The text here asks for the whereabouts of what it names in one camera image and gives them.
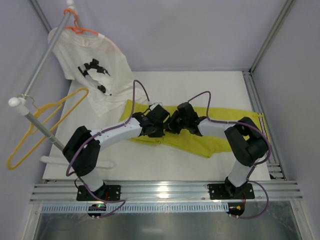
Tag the yellow-green trousers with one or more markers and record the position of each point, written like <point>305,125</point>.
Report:
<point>204,146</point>

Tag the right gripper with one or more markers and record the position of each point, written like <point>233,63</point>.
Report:
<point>176,123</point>

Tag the grey clothes rack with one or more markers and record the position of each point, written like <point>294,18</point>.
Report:
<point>46,112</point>

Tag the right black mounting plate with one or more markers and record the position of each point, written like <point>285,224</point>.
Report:
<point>223,191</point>

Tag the yellow velvet hanger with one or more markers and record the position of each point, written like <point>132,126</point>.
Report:
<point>32,129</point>

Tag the black mounting plate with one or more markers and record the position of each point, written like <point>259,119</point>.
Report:
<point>107,193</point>
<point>223,191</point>

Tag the slotted cable duct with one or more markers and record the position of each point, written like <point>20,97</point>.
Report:
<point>135,208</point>

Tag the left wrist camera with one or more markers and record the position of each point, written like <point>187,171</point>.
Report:
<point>154,104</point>

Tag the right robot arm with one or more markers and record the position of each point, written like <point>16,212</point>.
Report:
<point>248,144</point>

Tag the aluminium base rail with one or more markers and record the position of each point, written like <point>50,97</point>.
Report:
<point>156,191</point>

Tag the white printed t-shirt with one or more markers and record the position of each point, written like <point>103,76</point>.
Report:
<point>99,65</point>

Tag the orange plastic hanger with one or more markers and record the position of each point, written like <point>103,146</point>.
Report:
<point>76,27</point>

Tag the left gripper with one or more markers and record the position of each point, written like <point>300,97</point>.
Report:
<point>157,128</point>

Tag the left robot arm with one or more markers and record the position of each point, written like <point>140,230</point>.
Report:
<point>83,149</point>

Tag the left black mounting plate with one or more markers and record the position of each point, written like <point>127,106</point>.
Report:
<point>107,193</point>

